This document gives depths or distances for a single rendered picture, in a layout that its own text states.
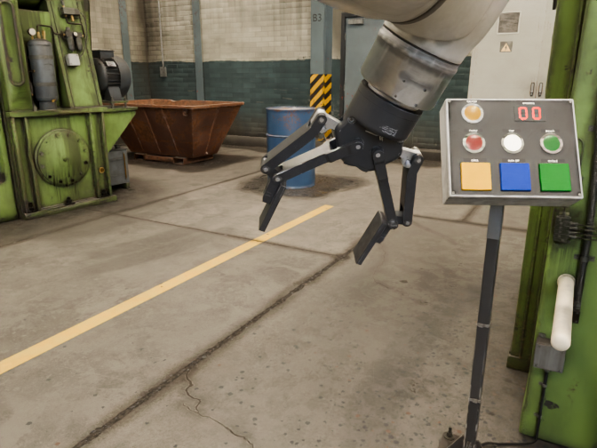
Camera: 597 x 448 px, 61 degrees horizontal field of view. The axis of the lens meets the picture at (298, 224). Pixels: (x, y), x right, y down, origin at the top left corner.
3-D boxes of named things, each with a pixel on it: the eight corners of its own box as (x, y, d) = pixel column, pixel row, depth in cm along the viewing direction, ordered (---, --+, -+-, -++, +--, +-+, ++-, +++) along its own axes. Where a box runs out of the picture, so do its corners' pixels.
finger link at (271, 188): (286, 170, 59) (262, 161, 58) (270, 204, 61) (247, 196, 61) (286, 164, 60) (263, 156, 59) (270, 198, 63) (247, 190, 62)
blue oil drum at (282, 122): (300, 191, 566) (300, 110, 540) (257, 186, 593) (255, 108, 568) (324, 181, 615) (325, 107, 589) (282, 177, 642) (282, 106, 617)
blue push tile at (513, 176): (531, 190, 130) (529, 163, 132) (501, 189, 131) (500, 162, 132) (529, 192, 132) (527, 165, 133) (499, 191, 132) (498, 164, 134)
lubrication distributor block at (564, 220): (572, 252, 158) (579, 210, 154) (551, 249, 161) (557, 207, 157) (572, 249, 161) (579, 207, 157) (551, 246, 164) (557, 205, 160)
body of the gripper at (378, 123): (364, 90, 51) (323, 165, 55) (435, 122, 53) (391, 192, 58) (354, 68, 57) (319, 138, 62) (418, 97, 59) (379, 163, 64)
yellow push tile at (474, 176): (492, 189, 131) (490, 162, 133) (462, 189, 132) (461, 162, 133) (489, 191, 133) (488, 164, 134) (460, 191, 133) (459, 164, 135)
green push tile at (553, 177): (571, 191, 129) (569, 163, 132) (541, 190, 130) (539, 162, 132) (568, 193, 131) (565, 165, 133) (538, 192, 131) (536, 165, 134)
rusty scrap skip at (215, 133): (195, 171, 685) (192, 106, 661) (99, 159, 775) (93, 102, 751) (247, 158, 786) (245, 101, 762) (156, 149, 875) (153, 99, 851)
